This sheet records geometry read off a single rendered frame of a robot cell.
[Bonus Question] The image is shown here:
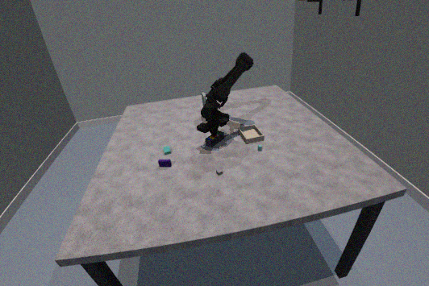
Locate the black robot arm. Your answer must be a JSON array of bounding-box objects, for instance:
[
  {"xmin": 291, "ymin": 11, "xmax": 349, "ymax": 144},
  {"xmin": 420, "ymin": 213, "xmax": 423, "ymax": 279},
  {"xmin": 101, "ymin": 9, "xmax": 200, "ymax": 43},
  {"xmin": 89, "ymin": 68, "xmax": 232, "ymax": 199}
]
[{"xmin": 201, "ymin": 52, "xmax": 253, "ymax": 127}]

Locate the small purple block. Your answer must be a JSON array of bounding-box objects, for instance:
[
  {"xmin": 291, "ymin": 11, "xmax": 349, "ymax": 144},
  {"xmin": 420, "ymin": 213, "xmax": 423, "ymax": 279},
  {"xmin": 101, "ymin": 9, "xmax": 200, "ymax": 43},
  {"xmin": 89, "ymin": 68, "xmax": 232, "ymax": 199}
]
[{"xmin": 158, "ymin": 160, "xmax": 172, "ymax": 167}]

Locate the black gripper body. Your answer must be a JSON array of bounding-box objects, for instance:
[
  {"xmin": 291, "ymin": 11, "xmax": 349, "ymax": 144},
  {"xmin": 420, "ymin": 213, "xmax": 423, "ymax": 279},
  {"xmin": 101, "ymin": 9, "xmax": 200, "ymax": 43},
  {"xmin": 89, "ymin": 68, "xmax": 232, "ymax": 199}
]
[{"xmin": 197, "ymin": 110, "xmax": 219, "ymax": 133}]

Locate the small teal block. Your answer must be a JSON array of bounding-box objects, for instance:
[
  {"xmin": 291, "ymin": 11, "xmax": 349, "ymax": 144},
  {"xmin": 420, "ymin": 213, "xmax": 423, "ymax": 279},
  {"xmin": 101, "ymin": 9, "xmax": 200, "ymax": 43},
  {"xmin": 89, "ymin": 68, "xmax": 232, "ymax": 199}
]
[{"xmin": 164, "ymin": 146, "xmax": 171, "ymax": 155}]

